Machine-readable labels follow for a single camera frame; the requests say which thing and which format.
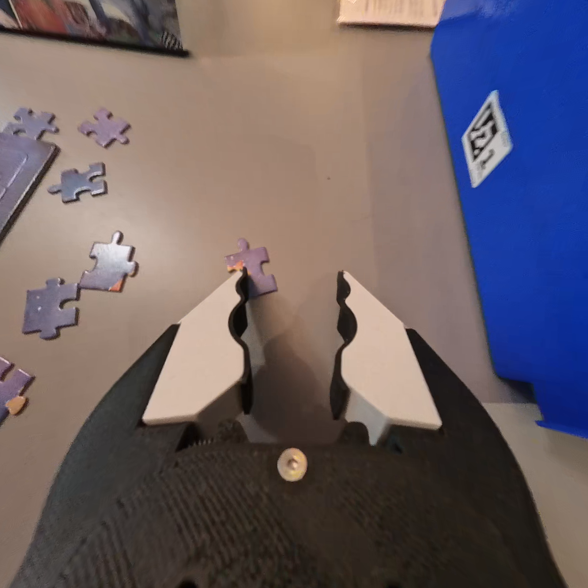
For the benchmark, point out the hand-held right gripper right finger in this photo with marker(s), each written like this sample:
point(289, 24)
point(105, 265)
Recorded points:
point(386, 372)

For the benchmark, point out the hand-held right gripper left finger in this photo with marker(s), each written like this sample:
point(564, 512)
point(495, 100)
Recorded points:
point(193, 367)

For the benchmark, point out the purple puzzle piece orange mark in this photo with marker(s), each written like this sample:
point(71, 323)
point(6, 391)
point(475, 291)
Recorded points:
point(257, 268)

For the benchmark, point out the space jigsaw puzzle board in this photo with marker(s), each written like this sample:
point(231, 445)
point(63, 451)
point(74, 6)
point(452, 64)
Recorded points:
point(18, 174)

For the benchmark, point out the blue plastic bin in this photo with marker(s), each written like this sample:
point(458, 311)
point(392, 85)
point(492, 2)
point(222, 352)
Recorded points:
point(528, 252)

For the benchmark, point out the group of loose puzzle pieces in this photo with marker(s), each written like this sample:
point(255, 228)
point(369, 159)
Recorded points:
point(103, 128)

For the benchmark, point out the illustrated puzzle box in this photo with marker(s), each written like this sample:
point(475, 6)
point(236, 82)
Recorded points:
point(92, 23)

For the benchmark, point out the laminated instruction sheet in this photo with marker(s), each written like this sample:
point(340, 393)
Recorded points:
point(390, 11)

